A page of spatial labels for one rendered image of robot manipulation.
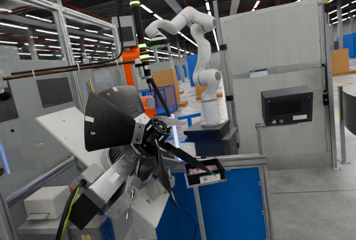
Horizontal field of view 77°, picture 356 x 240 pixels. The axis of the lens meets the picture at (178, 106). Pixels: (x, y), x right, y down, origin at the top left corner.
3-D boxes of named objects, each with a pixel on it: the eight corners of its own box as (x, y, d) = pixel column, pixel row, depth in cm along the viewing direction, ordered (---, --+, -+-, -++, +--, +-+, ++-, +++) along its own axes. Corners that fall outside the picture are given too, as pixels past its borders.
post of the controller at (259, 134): (259, 154, 141) (256, 125, 138) (258, 153, 144) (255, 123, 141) (264, 154, 141) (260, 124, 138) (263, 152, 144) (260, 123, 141)
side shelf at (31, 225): (18, 234, 106) (16, 228, 105) (69, 192, 140) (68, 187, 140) (62, 233, 100) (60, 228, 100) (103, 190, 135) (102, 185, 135)
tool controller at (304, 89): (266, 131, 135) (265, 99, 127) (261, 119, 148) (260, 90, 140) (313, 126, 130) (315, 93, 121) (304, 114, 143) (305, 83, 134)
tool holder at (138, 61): (139, 80, 105) (135, 59, 103) (135, 80, 111) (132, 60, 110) (157, 77, 108) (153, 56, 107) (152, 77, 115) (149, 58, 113)
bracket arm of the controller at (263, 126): (256, 130, 139) (255, 125, 138) (255, 128, 142) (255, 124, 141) (297, 125, 134) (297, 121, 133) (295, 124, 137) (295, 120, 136)
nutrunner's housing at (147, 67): (146, 83, 108) (127, -17, 101) (144, 83, 112) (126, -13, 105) (154, 82, 110) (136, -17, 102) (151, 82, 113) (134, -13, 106)
